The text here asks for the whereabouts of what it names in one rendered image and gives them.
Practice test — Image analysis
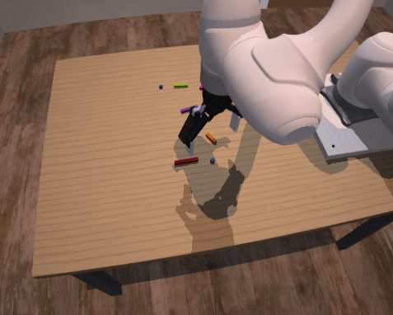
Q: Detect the purple rod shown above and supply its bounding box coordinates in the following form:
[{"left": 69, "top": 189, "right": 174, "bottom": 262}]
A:
[{"left": 180, "top": 107, "right": 190, "bottom": 114}]

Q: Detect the red rod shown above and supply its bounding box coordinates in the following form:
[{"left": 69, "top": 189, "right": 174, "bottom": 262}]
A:
[{"left": 175, "top": 157, "right": 199, "bottom": 165}]

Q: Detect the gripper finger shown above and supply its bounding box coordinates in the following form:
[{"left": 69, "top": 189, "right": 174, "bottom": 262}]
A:
[
  {"left": 224, "top": 104, "right": 243, "bottom": 132},
  {"left": 178, "top": 105, "right": 220, "bottom": 157}
]

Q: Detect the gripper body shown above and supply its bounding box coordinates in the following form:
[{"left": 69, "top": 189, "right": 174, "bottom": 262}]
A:
[{"left": 201, "top": 87, "right": 232, "bottom": 115}]

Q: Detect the orange rod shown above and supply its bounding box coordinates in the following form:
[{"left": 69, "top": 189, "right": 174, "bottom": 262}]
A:
[{"left": 206, "top": 133, "right": 217, "bottom": 144}]

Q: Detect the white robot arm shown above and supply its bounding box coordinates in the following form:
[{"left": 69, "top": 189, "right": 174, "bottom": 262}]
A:
[{"left": 199, "top": 0, "right": 393, "bottom": 145}]

